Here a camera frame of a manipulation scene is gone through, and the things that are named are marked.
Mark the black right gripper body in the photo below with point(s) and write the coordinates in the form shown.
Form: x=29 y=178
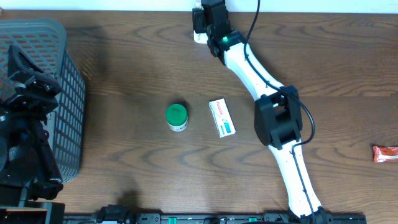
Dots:
x=199 y=20

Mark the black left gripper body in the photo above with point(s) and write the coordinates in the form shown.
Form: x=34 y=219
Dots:
x=34 y=84

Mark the green lid jar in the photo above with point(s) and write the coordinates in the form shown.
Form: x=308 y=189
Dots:
x=177 y=117

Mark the white medicine box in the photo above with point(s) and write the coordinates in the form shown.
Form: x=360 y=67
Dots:
x=222 y=118

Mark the orange snack bar wrapper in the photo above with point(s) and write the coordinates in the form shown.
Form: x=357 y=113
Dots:
x=385 y=154

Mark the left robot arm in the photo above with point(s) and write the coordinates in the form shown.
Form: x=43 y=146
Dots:
x=30 y=177

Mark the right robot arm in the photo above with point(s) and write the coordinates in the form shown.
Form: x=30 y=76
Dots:
x=277 y=108

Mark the white barcode scanner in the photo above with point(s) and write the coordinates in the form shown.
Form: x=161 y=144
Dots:
x=200 y=38

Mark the dark grey plastic basket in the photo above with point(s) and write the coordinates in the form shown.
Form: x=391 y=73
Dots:
x=45 y=42

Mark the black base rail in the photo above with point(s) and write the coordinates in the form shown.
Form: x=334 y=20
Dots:
x=120 y=215

